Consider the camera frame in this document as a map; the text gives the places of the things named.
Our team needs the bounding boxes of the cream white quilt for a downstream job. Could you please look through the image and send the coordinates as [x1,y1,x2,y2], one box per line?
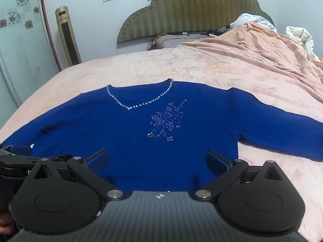
[285,26,321,61]

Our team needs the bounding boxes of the pink bed blanket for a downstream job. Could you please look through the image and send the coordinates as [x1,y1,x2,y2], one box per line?
[0,46,323,242]

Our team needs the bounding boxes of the blue beaded sweater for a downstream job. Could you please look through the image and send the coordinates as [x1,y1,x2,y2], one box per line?
[1,78,323,195]

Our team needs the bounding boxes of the white wardrobe door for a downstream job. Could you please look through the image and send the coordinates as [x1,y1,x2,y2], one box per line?
[0,0,63,129]

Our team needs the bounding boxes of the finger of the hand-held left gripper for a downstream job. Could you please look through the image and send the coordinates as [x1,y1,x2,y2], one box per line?
[0,144,33,157]

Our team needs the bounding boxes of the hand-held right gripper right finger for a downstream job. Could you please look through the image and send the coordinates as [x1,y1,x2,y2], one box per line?
[194,150,288,200]

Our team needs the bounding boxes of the olive padded headboard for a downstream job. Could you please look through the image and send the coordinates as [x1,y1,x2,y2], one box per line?
[116,0,275,48]

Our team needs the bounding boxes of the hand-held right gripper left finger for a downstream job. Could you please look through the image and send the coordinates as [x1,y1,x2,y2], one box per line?
[25,149,127,202]

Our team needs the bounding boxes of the person's left hand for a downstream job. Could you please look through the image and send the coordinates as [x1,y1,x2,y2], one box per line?
[0,203,16,235]

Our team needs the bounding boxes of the orange blanket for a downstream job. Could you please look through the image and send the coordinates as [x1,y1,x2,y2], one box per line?
[177,22,323,87]

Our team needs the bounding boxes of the dark clothes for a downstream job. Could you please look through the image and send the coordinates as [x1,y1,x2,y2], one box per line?
[207,26,231,37]

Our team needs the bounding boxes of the white printed quilt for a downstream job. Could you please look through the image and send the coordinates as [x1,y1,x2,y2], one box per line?
[229,13,278,34]

